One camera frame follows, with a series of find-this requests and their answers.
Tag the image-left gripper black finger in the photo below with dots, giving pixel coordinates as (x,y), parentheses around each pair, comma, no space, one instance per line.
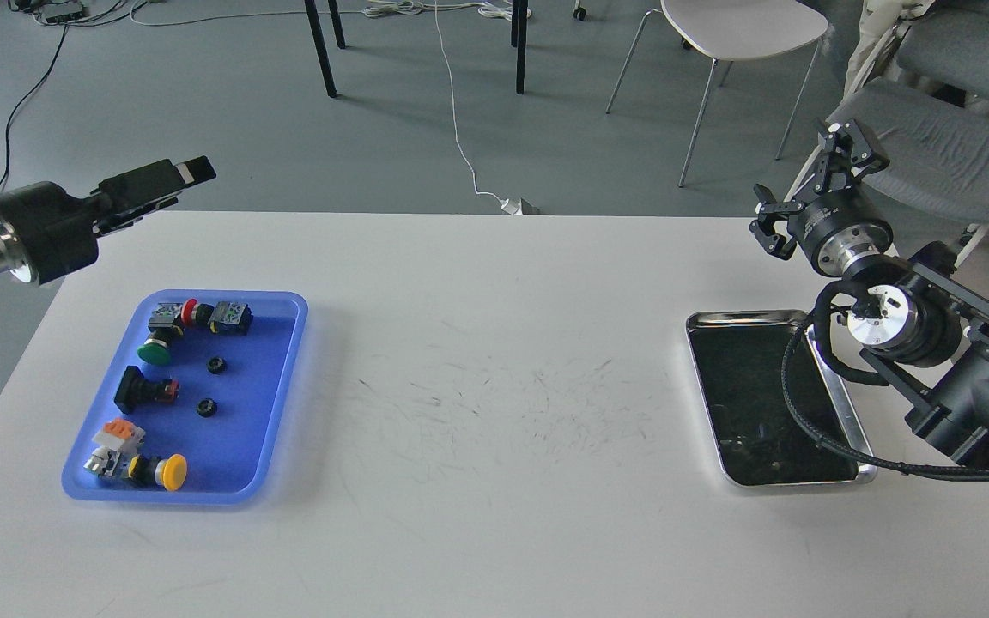
(116,218)
(160,180)

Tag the green push button switch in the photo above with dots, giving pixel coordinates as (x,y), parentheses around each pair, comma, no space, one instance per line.
(165,327)

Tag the white power adapter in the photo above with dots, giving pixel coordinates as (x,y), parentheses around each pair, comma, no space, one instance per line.
(518,206)

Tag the black cylindrical gripper body image-left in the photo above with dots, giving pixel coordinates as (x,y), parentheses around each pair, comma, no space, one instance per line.
(46,234)

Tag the red push button switch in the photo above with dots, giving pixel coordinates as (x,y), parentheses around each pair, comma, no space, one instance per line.
(195,314)

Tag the yellow push button switch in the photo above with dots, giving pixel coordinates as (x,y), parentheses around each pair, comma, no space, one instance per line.
(139,471)

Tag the blue plastic tray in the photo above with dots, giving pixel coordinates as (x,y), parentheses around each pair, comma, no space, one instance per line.
(228,454)

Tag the black power strip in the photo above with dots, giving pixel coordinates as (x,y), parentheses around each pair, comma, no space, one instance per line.
(61,12)

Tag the orange white contact block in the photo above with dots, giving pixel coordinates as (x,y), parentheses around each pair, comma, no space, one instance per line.
(119,437)

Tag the black table leg right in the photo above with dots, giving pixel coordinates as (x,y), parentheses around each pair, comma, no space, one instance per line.
(518,40)

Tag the white chair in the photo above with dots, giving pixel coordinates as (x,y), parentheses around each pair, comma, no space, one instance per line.
(736,31)

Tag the silver metal tray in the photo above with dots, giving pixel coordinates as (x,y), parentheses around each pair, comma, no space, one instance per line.
(745,382)

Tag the black table leg left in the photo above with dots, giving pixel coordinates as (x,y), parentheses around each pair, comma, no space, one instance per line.
(319,42)

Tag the grey padded chair near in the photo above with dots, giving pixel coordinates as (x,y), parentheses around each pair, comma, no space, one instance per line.
(939,153)

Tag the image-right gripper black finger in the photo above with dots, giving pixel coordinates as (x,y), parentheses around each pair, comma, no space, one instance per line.
(847,152)
(770,211)

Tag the grey green contact block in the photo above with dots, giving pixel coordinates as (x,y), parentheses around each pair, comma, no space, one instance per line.
(229,317)

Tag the grey padded chair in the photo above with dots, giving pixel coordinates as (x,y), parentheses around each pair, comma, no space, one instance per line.
(939,153)
(949,45)

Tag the grey padded chair far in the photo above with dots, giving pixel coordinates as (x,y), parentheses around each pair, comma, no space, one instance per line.
(949,45)

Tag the black table leg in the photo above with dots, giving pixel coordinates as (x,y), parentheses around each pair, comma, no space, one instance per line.
(518,40)
(319,42)

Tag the black cylindrical gripper body image-right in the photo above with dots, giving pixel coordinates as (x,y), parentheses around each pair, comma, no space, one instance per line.
(841,233)

